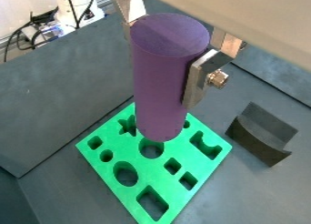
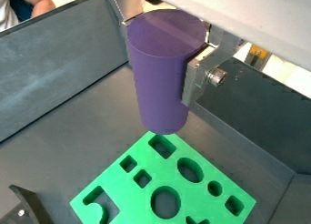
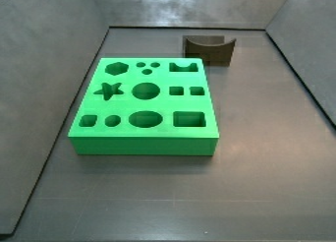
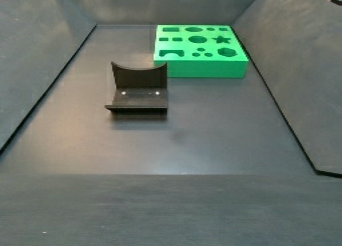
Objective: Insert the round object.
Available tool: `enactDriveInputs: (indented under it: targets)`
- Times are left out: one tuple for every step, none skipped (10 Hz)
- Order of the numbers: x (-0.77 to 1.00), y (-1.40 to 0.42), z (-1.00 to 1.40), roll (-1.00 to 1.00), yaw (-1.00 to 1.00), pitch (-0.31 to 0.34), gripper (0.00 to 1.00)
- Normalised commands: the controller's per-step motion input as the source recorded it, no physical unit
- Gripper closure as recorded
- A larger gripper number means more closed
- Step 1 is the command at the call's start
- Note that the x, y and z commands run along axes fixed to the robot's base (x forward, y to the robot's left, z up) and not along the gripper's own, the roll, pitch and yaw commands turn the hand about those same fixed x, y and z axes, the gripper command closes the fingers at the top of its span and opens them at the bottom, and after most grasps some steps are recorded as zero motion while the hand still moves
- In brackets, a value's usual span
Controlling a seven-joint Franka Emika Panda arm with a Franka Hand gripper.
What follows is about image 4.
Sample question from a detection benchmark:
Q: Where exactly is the black curved holder stand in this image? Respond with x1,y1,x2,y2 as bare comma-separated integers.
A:
106,62,168,112

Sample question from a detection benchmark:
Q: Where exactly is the green shape sorter box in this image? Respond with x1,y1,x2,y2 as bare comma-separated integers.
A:
154,25,248,78

